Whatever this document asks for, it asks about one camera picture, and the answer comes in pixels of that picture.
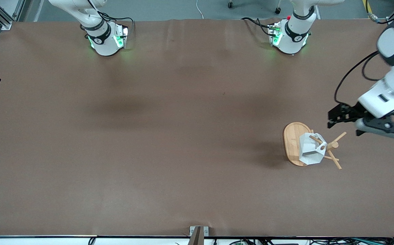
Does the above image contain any white faceted cup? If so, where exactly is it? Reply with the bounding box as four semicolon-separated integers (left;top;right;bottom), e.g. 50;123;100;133
298;132;328;166

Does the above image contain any wooden cup rack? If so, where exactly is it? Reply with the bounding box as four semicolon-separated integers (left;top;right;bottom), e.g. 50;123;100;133
283;122;347;170

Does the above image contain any black left base cable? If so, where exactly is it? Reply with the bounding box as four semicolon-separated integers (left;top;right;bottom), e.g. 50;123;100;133
240;17;273;36

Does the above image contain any black base cable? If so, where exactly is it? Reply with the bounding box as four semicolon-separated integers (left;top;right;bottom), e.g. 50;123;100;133
80;0;135;35
240;17;273;36

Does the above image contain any black right base cable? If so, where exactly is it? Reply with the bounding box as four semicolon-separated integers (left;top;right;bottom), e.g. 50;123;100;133
80;0;135;35

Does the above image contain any grey metal camera bracket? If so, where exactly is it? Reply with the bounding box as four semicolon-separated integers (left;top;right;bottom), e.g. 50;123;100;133
187;226;209;245

